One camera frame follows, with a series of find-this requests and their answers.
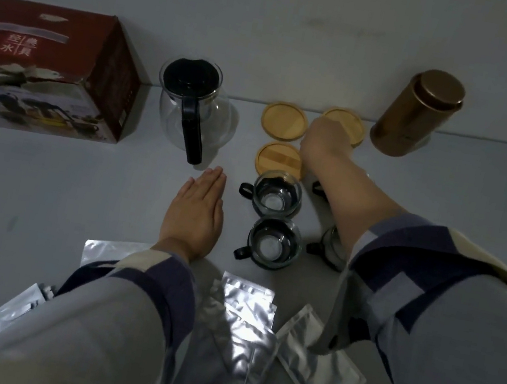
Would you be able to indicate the person's left hand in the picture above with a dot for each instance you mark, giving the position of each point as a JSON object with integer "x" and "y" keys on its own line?
{"x": 192, "y": 218}

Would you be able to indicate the person's right hand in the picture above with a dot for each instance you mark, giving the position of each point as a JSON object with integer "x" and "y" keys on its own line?
{"x": 324, "y": 148}

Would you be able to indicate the person's left fingers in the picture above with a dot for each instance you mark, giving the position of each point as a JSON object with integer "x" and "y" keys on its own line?
{"x": 205, "y": 186}

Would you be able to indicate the person's right forearm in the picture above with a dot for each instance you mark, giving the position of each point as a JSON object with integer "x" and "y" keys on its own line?
{"x": 430, "y": 328}

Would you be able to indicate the person's left forearm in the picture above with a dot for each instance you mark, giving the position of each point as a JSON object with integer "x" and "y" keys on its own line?
{"x": 104, "y": 319}

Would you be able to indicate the round bamboo coaster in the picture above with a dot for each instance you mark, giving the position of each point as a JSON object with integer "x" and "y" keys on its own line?
{"x": 284, "y": 120}
{"x": 279, "y": 157}
{"x": 350, "y": 128}

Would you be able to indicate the glass teapot with black lid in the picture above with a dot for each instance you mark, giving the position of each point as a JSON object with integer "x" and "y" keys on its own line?
{"x": 190, "y": 78}

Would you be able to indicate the large crumpled silver foil pouch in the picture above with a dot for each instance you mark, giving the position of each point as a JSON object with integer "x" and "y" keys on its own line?
{"x": 227, "y": 370}

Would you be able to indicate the red cardboard box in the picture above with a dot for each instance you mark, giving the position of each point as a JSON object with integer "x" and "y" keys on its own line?
{"x": 60, "y": 67}

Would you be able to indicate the bronze metal tea canister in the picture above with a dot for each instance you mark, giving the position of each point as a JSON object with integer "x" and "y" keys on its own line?
{"x": 413, "y": 115}

